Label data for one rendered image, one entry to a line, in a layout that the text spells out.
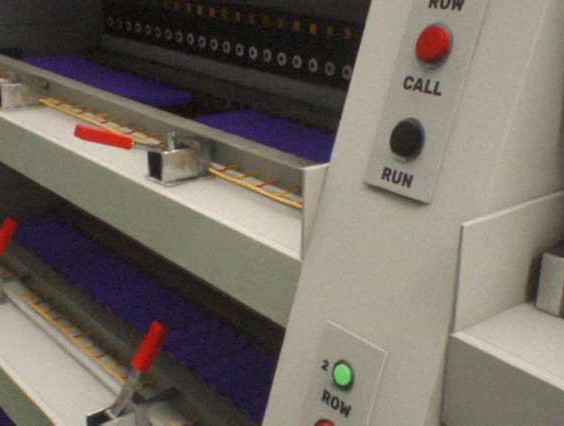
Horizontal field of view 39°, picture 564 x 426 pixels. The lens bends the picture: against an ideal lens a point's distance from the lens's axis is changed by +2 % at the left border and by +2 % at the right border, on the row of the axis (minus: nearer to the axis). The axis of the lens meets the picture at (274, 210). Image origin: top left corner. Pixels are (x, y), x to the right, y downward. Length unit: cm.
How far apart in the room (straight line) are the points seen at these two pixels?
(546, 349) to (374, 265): 8
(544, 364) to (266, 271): 16
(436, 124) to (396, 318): 9
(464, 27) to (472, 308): 12
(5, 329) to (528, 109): 54
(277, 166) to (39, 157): 25
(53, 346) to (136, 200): 22
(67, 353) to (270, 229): 31
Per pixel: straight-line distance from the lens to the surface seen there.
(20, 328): 76
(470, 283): 34
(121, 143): 50
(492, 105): 35
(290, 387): 41
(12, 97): 76
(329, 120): 62
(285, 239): 43
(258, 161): 51
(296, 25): 68
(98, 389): 65
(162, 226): 52
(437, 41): 36
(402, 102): 37
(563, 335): 36
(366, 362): 38
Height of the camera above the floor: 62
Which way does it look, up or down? 9 degrees down
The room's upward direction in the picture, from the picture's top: 14 degrees clockwise
